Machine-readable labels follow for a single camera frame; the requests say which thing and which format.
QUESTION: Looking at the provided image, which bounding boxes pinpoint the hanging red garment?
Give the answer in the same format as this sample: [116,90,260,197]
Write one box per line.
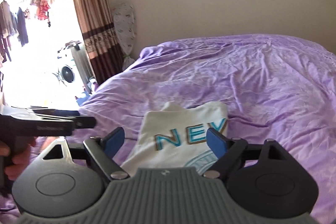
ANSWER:
[30,0,54,27]

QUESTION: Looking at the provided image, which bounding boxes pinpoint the purple floral bed cover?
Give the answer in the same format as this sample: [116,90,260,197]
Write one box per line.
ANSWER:
[0,33,336,224]

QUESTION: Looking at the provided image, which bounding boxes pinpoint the white printed sweatshirt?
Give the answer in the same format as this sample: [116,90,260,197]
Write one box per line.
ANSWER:
[121,102,228,176]

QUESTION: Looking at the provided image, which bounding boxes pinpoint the hanging dark garments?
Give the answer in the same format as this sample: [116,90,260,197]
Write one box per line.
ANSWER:
[1,0,29,64]

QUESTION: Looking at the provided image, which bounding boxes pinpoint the brown patterned curtain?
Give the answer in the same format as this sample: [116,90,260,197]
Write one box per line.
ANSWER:
[73,0,123,84]

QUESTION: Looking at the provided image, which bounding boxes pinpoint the white washing machine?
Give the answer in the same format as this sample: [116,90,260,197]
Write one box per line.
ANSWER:
[54,40,95,94]

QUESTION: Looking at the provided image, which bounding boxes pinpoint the left human hand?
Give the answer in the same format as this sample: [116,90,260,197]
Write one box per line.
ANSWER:
[4,137,37,181]

